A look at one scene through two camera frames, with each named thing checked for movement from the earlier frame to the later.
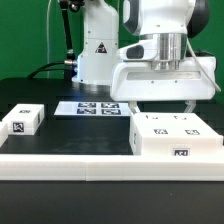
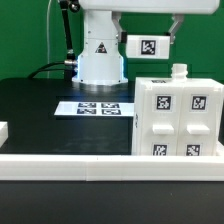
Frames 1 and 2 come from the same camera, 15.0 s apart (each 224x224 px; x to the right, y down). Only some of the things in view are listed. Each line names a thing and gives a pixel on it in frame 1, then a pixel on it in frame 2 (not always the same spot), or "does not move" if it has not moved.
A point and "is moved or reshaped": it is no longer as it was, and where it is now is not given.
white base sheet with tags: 91,108 does not move
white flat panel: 108,167 does not move
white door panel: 157,124 is moved or reshaped
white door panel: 187,125 is moved or reshaped
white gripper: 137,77 -> 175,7
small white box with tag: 24,119 -> 148,46
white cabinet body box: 173,133 is moved or reshaped
